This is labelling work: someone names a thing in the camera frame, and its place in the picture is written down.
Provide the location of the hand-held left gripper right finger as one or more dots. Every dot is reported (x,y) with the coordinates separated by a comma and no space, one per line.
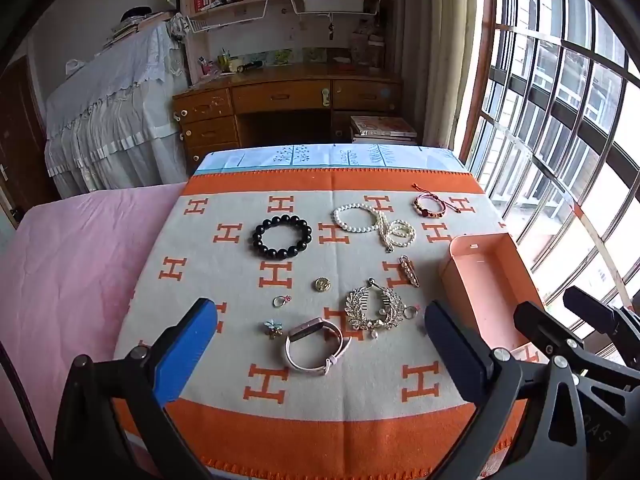
(455,355)

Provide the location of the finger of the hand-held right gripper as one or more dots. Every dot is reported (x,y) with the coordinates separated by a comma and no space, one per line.
(595,310)
(545,327)

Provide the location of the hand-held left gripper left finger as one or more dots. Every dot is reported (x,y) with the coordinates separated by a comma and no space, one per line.
(190,345)

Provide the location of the pink cardboard box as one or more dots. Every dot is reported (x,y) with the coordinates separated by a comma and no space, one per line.
(480,280)

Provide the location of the pearl pin brooch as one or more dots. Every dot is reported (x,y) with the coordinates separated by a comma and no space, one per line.
(407,270)

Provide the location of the pink smartwatch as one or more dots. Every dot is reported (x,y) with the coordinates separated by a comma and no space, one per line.
(310,332)

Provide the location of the round gold button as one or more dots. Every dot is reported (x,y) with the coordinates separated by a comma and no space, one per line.
(321,285)

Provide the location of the blue flower brooch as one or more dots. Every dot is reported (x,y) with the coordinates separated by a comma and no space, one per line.
(272,329)

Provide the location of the orange and grey patterned blanket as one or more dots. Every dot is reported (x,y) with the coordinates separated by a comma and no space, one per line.
(300,410)

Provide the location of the pink bed sheet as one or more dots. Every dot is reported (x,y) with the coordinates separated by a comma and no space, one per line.
(75,260)

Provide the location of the light blue patterned cloth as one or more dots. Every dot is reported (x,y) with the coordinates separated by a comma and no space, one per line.
(260,157)

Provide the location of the metal window grille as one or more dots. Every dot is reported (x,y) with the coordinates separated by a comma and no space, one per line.
(565,110)

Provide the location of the stack of large books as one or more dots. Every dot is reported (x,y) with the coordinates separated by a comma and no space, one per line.
(382,127)

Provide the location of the wooden desk with drawers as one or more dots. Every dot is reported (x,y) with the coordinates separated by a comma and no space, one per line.
(280,92)

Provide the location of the dark wooden door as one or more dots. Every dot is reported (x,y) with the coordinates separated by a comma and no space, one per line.
(20,130)

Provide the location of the beige curtain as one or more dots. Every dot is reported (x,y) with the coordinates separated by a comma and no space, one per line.
(440,50)

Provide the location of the pile of books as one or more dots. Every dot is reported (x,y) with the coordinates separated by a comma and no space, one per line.
(130,27)

